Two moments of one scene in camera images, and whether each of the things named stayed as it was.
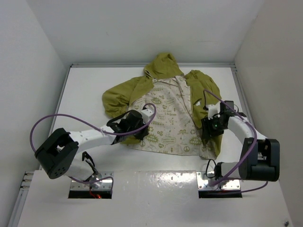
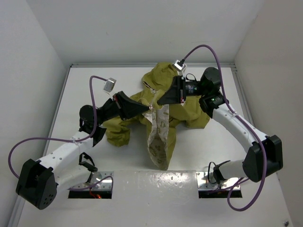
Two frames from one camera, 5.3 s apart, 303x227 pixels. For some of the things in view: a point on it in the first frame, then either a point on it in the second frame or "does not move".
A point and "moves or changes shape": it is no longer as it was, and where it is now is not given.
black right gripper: (207, 132) → (176, 93)
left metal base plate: (102, 188) does not move
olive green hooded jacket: (174, 103) moves or changes shape
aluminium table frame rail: (142, 65) does not move
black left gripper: (144, 131) → (126, 107)
